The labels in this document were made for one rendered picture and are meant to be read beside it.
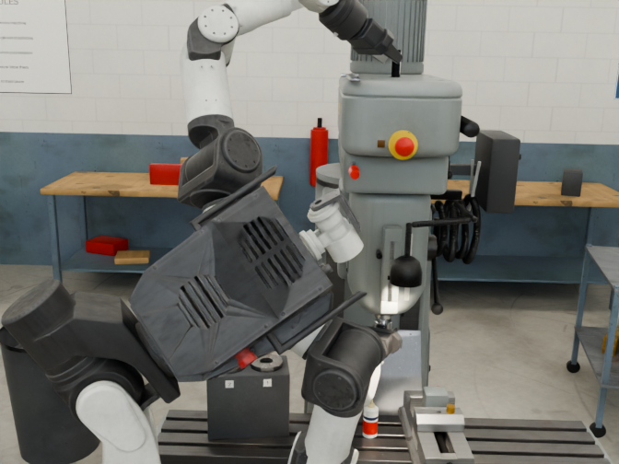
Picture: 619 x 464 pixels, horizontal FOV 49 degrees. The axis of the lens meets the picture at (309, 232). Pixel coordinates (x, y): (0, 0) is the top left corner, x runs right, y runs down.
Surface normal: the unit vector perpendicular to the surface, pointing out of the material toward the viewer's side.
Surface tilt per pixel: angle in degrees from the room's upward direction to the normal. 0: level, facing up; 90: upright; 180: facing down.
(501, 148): 90
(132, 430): 90
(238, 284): 74
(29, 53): 90
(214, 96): 58
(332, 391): 98
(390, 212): 90
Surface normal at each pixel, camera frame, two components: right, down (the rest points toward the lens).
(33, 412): -0.14, 0.32
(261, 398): 0.11, 0.26
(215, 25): 0.23, -0.29
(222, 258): -0.21, -0.02
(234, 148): 0.62, -0.29
